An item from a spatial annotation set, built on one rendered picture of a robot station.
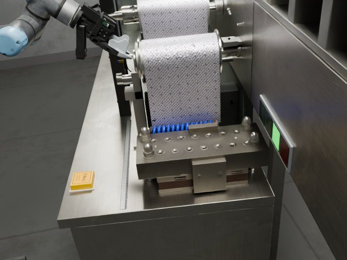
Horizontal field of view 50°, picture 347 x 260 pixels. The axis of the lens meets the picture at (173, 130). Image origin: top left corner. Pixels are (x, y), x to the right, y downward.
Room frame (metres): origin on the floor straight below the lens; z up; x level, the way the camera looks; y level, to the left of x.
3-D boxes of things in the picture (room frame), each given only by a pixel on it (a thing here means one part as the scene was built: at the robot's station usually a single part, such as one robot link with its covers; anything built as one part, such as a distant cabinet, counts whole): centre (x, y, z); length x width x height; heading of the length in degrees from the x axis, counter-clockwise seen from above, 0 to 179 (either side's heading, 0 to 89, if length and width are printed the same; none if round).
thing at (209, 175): (0.87, -0.09, 0.97); 0.10 x 0.03 x 0.11; 91
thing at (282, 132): (0.76, -0.24, 1.19); 0.25 x 0.01 x 0.07; 1
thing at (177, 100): (1.08, -0.05, 1.12); 0.23 x 0.01 x 0.18; 91
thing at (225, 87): (1.19, -0.07, 1.00); 0.33 x 0.07 x 0.20; 91
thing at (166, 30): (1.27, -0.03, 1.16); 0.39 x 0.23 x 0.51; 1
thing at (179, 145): (0.96, -0.08, 1.00); 0.40 x 0.16 x 0.06; 91
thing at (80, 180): (0.98, 0.32, 0.91); 0.07 x 0.07 x 0.02; 1
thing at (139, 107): (1.17, 0.13, 1.05); 0.06 x 0.05 x 0.31; 91
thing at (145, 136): (1.01, 0.09, 1.05); 0.04 x 0.04 x 0.04
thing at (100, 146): (2.08, 0.07, 0.88); 2.52 x 0.66 x 0.04; 1
